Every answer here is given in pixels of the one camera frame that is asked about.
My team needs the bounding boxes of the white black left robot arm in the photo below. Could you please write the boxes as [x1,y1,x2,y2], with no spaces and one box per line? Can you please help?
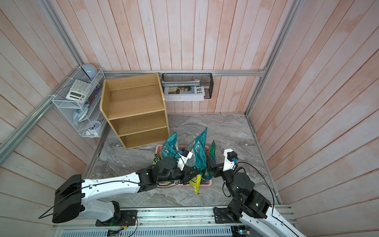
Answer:
[52,158,200,224]

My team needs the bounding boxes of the pale blue cloth item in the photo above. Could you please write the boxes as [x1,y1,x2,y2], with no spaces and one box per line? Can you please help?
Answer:
[73,106,89,125]

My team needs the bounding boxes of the dark wall magazine holder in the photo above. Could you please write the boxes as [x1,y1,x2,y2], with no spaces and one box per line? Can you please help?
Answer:
[161,73,214,99]

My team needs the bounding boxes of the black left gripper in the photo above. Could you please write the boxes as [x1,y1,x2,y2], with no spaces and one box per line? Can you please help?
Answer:
[157,163,199,184]

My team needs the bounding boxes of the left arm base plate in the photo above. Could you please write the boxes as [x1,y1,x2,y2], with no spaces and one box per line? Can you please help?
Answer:
[95,210,138,227]

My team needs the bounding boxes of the grey blue bowl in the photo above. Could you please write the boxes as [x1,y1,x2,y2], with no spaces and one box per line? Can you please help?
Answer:
[81,63,98,80]

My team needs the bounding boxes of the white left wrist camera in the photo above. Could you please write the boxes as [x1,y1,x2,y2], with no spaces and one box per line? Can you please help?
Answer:
[177,149,193,171]

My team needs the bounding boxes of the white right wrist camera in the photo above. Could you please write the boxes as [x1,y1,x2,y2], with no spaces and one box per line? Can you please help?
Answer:
[223,149,238,172]

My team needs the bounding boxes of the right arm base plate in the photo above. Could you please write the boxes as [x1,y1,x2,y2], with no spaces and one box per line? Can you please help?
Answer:
[213,207,239,224]

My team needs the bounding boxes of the white calculator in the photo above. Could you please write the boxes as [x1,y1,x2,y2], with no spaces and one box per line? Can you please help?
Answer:
[66,80,91,103]

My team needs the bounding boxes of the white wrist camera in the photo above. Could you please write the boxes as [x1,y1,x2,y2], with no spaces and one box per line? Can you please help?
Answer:
[177,149,193,171]
[223,149,238,172]

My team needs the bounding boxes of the yellow green packet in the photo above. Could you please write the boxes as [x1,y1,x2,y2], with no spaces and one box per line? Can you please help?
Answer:
[153,153,162,165]
[189,174,202,195]

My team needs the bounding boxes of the teal orange fertilizer bag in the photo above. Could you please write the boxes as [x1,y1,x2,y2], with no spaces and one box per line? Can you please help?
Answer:
[161,133,179,162]
[186,127,207,171]

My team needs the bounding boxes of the white magazine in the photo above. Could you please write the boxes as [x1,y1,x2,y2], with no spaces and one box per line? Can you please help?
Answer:
[163,80,206,102]

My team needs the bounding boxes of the pink plastic basket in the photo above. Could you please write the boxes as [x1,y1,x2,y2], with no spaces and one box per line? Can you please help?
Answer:
[153,144,213,189]

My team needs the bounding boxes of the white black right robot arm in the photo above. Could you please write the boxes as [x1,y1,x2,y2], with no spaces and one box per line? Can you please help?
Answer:
[208,164,304,237]

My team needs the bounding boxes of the white wire wall rack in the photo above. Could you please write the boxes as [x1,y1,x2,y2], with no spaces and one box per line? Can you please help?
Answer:
[52,67,105,138]

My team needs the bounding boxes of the wooden shelf unit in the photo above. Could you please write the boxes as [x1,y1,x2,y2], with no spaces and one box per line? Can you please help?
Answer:
[100,73,170,150]

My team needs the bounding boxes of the aluminium front rail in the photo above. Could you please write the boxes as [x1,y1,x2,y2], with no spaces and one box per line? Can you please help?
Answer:
[49,205,296,237]

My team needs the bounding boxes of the green blue soil bag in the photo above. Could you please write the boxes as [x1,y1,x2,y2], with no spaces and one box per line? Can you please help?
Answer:
[200,140,216,182]

